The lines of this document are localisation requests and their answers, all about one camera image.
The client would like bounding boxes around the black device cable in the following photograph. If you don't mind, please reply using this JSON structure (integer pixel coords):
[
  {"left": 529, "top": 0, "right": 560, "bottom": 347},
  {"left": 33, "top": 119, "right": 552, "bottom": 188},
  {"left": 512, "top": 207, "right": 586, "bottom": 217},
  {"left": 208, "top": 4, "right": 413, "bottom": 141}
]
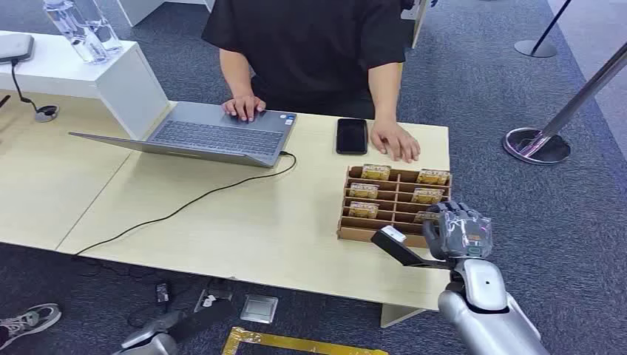
[{"left": 10, "top": 58, "right": 40, "bottom": 115}]

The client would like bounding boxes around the round metal desk grommet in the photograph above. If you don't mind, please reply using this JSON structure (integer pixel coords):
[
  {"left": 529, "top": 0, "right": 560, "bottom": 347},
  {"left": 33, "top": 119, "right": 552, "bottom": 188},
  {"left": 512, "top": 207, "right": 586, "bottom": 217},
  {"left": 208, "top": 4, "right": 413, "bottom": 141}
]
[{"left": 33, "top": 104, "right": 60, "bottom": 124}]

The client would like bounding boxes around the black smartphone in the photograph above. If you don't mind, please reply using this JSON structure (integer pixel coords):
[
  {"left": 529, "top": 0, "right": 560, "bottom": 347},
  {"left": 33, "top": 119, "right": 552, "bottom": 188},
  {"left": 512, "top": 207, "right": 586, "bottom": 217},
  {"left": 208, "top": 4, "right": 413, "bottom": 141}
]
[{"left": 335, "top": 118, "right": 369, "bottom": 156}]

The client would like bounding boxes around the white panel furniture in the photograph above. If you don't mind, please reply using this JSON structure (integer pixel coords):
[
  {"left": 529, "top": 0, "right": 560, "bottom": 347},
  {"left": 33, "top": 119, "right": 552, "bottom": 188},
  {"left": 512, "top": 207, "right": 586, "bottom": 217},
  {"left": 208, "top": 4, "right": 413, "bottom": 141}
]
[{"left": 400, "top": 0, "right": 429, "bottom": 50}]

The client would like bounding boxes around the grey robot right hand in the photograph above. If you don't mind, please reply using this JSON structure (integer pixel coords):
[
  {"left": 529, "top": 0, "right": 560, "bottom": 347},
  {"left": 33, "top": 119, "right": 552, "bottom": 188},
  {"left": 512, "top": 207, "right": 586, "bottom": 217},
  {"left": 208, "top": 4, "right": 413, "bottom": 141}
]
[{"left": 421, "top": 200, "right": 493, "bottom": 262}]

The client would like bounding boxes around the person's hand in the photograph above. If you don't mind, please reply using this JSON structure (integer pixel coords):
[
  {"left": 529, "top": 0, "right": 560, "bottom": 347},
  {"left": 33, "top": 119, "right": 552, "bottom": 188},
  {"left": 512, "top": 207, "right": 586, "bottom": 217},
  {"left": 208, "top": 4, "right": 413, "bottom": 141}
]
[
  {"left": 221, "top": 95, "right": 267, "bottom": 123},
  {"left": 370, "top": 120, "right": 421, "bottom": 164}
]

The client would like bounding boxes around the yellow floor tape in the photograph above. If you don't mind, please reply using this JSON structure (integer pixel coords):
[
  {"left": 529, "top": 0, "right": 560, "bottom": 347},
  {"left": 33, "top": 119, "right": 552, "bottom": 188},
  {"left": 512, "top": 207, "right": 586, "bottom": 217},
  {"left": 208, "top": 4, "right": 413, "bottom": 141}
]
[{"left": 221, "top": 326, "right": 389, "bottom": 355}]

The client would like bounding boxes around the right wrist camera on black bracket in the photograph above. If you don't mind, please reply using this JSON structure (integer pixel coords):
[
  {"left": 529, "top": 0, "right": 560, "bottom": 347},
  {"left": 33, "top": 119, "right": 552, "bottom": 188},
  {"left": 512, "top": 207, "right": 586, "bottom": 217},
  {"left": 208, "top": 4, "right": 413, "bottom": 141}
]
[{"left": 370, "top": 225, "right": 453, "bottom": 271}]

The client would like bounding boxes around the white desk riser shelf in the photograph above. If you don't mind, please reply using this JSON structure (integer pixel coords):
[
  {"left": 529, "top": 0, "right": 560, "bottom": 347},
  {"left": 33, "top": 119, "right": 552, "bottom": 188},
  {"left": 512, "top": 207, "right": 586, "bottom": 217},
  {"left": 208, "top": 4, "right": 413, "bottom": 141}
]
[{"left": 0, "top": 30, "right": 170, "bottom": 141}]

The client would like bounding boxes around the pale wooden table leg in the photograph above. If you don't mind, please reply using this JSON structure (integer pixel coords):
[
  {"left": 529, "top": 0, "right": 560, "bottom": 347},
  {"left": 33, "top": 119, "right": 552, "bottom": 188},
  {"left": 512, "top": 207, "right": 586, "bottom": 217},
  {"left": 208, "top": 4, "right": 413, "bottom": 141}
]
[{"left": 379, "top": 302, "right": 426, "bottom": 329}]

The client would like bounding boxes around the clear plastic water bottle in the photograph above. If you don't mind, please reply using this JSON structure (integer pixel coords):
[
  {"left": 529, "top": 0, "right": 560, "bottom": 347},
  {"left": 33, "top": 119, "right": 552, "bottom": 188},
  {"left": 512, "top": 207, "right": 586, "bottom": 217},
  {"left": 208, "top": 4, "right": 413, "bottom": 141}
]
[
  {"left": 43, "top": 0, "right": 109, "bottom": 65},
  {"left": 78, "top": 0, "right": 124, "bottom": 55}
]

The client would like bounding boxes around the brown cardboard card holder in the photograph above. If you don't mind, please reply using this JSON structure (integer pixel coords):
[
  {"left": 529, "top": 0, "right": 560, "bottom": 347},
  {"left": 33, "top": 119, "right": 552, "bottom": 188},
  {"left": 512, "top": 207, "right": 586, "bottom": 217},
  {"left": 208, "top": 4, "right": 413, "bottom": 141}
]
[{"left": 336, "top": 165, "right": 453, "bottom": 249}]

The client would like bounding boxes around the chrome stanchion with round base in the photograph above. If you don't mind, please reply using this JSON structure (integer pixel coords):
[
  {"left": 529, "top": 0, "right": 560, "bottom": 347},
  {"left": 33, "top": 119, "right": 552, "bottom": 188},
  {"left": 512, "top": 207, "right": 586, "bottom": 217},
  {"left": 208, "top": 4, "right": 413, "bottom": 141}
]
[{"left": 502, "top": 41, "right": 627, "bottom": 166}]

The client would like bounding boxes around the grey sneaker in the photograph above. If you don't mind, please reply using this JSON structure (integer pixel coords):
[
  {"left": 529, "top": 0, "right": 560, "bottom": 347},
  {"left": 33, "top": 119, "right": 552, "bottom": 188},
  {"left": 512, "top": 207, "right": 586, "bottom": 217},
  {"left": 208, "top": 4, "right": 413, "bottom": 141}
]
[{"left": 0, "top": 302, "right": 63, "bottom": 351}]

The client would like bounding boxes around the flat grey device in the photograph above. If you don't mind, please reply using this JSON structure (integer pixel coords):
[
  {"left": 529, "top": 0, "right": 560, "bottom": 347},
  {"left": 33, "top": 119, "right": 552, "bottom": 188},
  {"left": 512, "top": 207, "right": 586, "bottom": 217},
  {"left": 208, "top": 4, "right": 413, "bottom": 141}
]
[{"left": 0, "top": 33, "right": 35, "bottom": 64}]

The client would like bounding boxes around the black laptop power cable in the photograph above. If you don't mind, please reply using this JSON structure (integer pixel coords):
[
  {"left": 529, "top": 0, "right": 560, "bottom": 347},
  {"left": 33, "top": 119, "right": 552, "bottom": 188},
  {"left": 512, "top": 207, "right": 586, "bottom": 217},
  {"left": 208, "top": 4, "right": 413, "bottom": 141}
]
[{"left": 73, "top": 150, "right": 298, "bottom": 257}]

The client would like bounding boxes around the black stanchion with round base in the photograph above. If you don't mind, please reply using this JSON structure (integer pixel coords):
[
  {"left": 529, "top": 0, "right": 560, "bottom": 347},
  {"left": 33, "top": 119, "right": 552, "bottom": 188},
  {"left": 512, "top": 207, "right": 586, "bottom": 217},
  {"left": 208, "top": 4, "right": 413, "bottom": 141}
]
[{"left": 513, "top": 0, "right": 573, "bottom": 59}]

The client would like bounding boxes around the person's right hand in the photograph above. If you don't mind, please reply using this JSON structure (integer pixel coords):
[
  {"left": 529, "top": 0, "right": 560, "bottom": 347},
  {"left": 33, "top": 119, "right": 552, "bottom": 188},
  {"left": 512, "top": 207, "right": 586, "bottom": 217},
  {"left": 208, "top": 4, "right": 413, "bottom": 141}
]
[{"left": 221, "top": 95, "right": 267, "bottom": 123}]

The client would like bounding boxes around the person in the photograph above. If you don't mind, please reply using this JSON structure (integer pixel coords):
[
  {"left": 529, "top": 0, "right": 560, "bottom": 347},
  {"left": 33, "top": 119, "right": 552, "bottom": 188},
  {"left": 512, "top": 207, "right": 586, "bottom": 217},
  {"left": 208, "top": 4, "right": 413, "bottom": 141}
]
[{"left": 201, "top": 0, "right": 421, "bottom": 164}]

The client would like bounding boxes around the person's left hand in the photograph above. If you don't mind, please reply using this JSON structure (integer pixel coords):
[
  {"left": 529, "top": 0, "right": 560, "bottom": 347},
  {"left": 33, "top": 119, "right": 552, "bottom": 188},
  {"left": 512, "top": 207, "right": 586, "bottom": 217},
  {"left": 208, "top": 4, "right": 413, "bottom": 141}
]
[{"left": 370, "top": 120, "right": 421, "bottom": 164}]

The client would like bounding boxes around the square metal floor socket plate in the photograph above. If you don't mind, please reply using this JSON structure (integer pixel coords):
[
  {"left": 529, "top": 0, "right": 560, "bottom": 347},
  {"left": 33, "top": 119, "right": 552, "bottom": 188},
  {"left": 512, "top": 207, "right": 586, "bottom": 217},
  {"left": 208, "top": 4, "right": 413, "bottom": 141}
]
[{"left": 239, "top": 294, "right": 279, "bottom": 325}]

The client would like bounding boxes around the grey open laptop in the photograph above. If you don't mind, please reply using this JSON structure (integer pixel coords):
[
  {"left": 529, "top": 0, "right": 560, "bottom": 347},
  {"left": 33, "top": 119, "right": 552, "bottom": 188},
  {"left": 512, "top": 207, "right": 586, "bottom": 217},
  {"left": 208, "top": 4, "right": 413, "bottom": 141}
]
[{"left": 68, "top": 101, "right": 298, "bottom": 169}]

